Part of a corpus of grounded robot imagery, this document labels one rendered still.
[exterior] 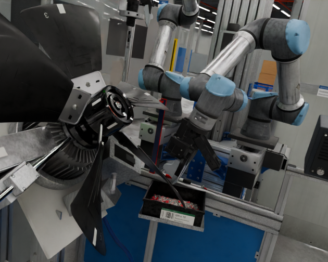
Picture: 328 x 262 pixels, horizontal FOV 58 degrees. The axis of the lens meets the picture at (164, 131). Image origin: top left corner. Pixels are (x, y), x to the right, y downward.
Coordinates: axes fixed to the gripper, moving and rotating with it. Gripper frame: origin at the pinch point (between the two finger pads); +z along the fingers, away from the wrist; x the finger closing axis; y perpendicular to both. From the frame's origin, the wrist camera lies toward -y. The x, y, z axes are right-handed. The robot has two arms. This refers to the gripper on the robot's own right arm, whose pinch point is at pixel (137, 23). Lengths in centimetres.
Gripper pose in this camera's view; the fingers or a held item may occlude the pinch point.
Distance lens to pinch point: 145.4
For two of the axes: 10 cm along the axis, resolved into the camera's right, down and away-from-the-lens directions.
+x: -9.1, -2.5, 3.4
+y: 3.8, -1.8, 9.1
